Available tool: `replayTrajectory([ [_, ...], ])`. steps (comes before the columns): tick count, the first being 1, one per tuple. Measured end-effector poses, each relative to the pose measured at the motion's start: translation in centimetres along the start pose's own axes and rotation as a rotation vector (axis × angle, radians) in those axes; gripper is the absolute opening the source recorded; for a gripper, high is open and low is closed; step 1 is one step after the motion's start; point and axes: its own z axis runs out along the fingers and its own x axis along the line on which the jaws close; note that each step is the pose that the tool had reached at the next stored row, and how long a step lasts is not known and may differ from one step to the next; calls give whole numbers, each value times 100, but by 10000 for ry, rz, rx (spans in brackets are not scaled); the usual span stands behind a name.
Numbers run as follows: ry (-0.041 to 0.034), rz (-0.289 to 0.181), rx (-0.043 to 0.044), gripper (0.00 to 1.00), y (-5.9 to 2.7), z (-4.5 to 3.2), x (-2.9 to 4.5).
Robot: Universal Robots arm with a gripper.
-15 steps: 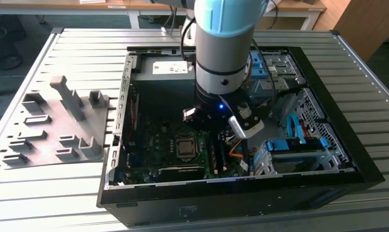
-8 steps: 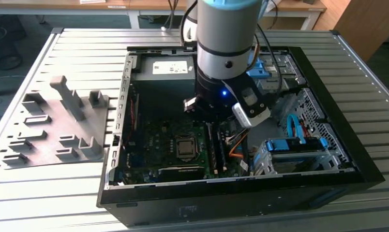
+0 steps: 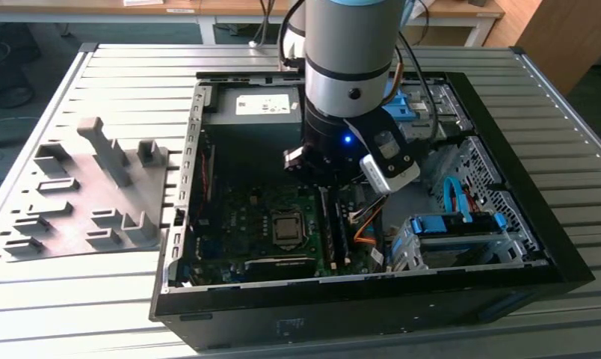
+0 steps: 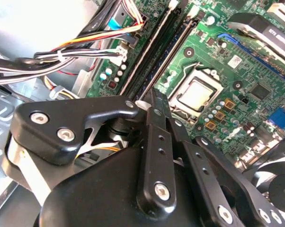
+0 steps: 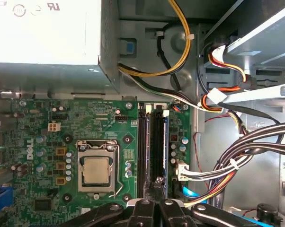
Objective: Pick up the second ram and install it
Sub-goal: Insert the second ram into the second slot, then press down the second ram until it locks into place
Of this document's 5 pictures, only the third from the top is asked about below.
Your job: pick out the CPU socket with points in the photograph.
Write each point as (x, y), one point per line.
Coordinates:
(287, 243)

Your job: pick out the hard disk in blue carrier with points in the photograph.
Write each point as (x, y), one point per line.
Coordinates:
(430, 224)

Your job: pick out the wooden desk with grey frame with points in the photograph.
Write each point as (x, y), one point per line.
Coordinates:
(81, 7)

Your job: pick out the black office chair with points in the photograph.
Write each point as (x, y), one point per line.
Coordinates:
(11, 93)

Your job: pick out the metal drive cage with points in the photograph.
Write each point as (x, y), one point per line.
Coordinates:
(425, 129)

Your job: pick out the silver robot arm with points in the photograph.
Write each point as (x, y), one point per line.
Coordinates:
(350, 45)

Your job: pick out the green motherboard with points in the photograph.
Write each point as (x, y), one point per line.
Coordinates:
(241, 224)

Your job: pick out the metal disk bay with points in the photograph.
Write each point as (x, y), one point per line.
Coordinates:
(459, 250)

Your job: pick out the grey power supply unit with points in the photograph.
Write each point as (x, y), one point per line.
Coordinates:
(250, 149)

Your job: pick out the silver CPU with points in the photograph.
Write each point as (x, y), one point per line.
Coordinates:
(287, 228)

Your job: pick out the black PC case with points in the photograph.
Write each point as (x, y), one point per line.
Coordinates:
(330, 321)

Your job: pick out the grey parts rack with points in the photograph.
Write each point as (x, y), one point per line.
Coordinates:
(81, 232)

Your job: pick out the wooden desk with white frame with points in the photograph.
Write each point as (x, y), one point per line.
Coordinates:
(459, 9)

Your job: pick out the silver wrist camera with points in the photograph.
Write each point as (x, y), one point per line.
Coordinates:
(390, 175)

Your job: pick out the blue drive latch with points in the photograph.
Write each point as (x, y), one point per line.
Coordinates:
(398, 112)

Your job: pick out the black graphics card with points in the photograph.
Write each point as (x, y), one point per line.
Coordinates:
(281, 267)

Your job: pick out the wooden cabinet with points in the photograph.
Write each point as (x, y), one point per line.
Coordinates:
(570, 37)

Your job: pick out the installed black RAM stick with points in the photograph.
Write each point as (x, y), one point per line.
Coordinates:
(341, 232)

